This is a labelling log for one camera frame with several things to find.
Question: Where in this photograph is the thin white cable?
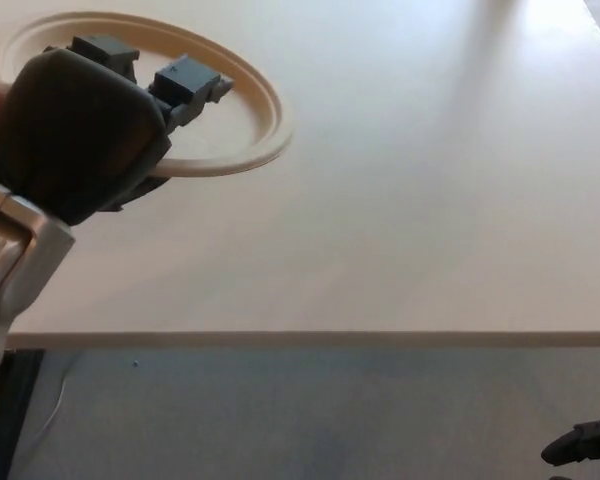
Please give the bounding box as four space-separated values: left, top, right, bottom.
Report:
27 372 69 466

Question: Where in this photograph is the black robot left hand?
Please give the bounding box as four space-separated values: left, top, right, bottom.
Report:
0 33 237 227

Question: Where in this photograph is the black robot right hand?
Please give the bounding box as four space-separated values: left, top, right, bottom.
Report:
540 420 600 469

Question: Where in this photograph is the beige round paper plate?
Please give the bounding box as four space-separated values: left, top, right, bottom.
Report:
0 10 296 180

